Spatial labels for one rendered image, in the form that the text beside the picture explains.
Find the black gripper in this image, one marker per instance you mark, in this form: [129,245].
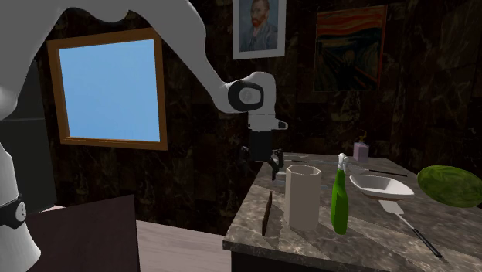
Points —
[260,145]

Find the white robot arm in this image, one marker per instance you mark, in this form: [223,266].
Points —
[113,11]

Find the dark brown flat stick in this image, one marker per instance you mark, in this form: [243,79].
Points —
[267,214]

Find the beige faceted cup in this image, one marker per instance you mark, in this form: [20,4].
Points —
[302,199]

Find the green spray bottle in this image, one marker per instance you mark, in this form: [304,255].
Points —
[339,203]

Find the purple soap dispenser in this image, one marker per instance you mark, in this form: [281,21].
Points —
[360,152]

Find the white bowl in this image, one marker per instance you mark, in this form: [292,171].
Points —
[380,185]

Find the white framed portrait picture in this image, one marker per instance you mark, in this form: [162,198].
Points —
[259,28]

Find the wooden framed window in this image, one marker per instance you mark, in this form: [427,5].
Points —
[109,88]

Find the green watermelon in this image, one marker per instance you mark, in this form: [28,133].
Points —
[450,186]

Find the dark robot stand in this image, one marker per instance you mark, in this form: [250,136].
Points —
[86,237]

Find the orange and dark wall painting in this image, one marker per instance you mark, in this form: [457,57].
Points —
[348,49]

